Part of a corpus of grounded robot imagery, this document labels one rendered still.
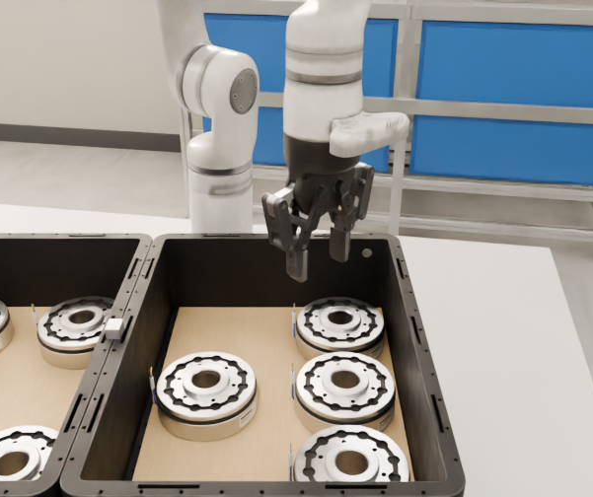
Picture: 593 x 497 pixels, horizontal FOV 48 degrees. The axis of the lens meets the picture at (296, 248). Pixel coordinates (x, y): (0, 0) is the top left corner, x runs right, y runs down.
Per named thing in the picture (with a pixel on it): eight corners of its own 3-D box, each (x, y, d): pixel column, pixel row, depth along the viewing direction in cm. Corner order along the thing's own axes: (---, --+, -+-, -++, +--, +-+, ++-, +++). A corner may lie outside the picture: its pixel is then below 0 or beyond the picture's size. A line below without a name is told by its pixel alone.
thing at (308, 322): (297, 300, 83) (297, 296, 82) (379, 301, 82) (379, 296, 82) (296, 350, 74) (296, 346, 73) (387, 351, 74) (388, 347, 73)
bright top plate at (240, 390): (161, 358, 73) (160, 354, 72) (254, 352, 73) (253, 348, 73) (152, 424, 64) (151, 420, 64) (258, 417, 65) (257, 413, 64)
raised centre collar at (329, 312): (319, 309, 80) (319, 304, 80) (359, 309, 80) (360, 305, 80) (319, 333, 76) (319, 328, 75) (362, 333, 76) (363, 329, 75)
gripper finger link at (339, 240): (344, 233, 70) (343, 263, 72) (349, 231, 71) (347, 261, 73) (330, 226, 72) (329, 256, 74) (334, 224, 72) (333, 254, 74)
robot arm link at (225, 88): (267, 47, 86) (266, 167, 96) (212, 34, 91) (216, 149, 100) (222, 65, 80) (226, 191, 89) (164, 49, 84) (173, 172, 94)
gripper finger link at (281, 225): (267, 189, 64) (282, 235, 67) (254, 199, 63) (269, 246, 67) (286, 198, 62) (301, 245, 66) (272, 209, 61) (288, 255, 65)
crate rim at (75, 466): (157, 248, 83) (155, 232, 82) (397, 249, 83) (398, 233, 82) (57, 519, 49) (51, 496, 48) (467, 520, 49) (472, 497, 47)
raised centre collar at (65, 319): (67, 309, 80) (67, 304, 80) (109, 308, 80) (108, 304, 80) (54, 333, 76) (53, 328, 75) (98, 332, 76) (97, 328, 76)
